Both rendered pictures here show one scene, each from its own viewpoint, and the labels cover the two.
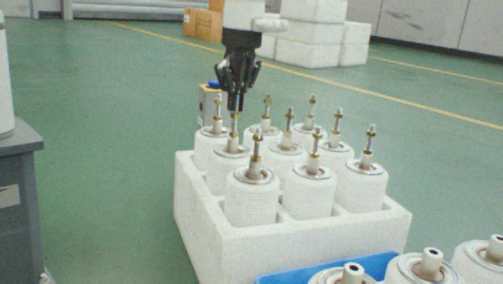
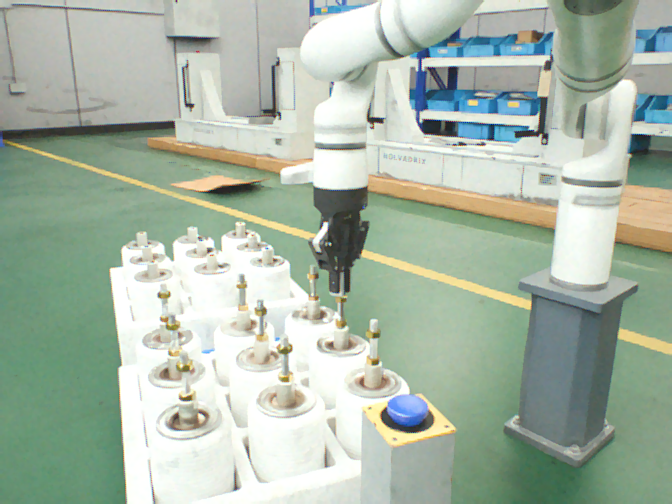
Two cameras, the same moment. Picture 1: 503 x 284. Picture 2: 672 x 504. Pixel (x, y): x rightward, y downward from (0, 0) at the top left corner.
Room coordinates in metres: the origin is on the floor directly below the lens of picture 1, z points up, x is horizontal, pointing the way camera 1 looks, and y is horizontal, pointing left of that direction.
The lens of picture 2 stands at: (1.59, 0.05, 0.64)
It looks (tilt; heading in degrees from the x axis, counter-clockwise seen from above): 17 degrees down; 181
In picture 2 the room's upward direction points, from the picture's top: straight up
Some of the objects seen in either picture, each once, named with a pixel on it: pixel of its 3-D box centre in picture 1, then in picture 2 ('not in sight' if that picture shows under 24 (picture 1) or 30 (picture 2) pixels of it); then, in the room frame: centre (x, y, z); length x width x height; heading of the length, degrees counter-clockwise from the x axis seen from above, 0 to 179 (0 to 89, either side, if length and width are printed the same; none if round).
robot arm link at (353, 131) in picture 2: not in sight; (344, 86); (0.79, 0.04, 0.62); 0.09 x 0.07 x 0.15; 141
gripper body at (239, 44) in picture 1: (241, 49); (340, 212); (0.80, 0.04, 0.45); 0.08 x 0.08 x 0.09
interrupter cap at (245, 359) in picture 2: (285, 148); (262, 358); (0.85, -0.07, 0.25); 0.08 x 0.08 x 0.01
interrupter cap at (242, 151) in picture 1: (232, 151); (340, 345); (0.80, 0.04, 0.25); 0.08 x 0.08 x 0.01
